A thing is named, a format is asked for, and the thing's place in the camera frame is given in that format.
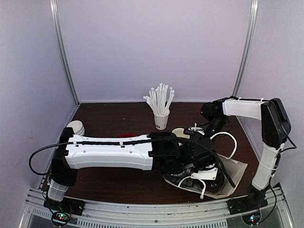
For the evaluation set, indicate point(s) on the right aluminium wall post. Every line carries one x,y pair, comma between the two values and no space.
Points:
247,45

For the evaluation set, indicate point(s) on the black white paper cup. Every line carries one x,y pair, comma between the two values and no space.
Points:
217,185

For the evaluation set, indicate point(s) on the bundle of white wrapped straws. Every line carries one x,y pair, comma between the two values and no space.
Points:
159,99

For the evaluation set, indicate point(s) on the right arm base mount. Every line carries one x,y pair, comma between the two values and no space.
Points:
249,206

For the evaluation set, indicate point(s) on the stack of paper cups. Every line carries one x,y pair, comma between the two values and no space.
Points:
77,127

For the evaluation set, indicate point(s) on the aluminium wall post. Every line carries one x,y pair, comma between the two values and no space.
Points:
62,51
247,45

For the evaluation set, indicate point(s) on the red floral plate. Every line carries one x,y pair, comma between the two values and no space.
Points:
126,135

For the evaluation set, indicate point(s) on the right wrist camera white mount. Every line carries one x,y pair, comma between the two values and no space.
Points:
194,130

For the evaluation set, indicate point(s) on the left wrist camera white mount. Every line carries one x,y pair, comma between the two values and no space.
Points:
208,175

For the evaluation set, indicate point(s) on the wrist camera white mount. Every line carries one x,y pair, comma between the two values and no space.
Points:
194,130
208,175

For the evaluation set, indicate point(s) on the brown paper bag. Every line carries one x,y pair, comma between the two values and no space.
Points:
234,168

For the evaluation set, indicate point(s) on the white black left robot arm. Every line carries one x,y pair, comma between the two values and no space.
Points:
186,164

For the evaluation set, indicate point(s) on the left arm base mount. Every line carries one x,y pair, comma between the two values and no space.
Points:
62,212

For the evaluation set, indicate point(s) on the paper cup holding straws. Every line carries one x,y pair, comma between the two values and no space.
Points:
160,120

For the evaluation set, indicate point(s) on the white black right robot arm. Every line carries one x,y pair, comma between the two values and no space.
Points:
275,129

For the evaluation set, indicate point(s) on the left aluminium wall post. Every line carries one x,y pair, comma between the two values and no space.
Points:
62,51

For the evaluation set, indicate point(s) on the aluminium front rail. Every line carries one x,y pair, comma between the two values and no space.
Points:
212,214

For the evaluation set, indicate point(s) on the cream ceramic mug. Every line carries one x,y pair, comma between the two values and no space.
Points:
179,132

